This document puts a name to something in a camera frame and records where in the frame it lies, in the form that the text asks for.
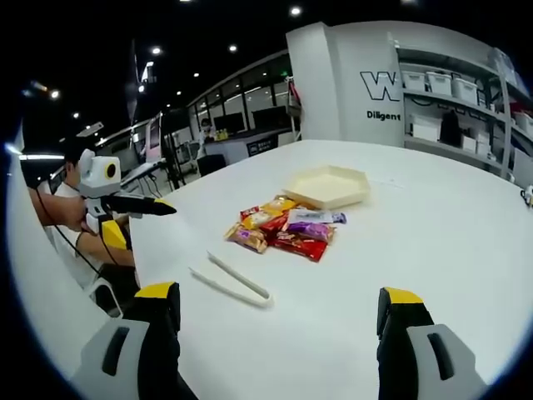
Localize white storage box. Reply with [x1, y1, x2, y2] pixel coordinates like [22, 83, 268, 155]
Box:
[452, 76, 479, 102]
[401, 70, 426, 92]
[426, 71, 454, 95]

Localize black cable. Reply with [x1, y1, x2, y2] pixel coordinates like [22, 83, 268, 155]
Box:
[35, 189, 116, 276]

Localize dark reception counter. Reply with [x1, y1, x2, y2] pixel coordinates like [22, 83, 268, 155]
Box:
[202, 127, 293, 160]

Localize person's left hand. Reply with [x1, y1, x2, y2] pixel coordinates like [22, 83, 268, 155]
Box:
[65, 197, 91, 234]

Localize cream hexagonal container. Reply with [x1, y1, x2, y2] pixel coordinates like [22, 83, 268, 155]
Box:
[281, 163, 372, 210]

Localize white food tongs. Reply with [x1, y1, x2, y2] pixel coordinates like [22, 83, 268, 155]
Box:
[188, 249, 275, 310]

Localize black monitor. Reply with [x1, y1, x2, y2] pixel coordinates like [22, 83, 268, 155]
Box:
[213, 112, 247, 134]
[251, 105, 289, 129]

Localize pile of snack food packets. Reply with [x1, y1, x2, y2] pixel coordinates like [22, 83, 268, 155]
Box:
[223, 194, 348, 263]

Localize black tripod stand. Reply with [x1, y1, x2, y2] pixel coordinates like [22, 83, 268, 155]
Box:
[159, 111, 189, 195]

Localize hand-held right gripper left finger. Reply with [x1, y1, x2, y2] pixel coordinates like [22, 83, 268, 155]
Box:
[69, 281, 199, 400]

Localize white plastic chair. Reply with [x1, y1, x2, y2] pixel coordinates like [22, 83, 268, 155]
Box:
[87, 277, 125, 320]

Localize grey shelf unit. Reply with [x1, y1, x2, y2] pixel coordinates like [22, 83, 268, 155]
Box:
[394, 39, 533, 184]

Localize black office chair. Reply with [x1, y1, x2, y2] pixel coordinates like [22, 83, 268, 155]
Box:
[197, 153, 227, 179]

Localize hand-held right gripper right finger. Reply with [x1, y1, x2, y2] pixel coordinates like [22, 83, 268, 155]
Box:
[376, 286, 489, 400]

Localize white pillar with logo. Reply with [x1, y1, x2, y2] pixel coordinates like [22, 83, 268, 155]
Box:
[285, 20, 404, 148]

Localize black bag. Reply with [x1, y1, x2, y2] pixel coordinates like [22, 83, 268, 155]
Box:
[439, 110, 462, 148]

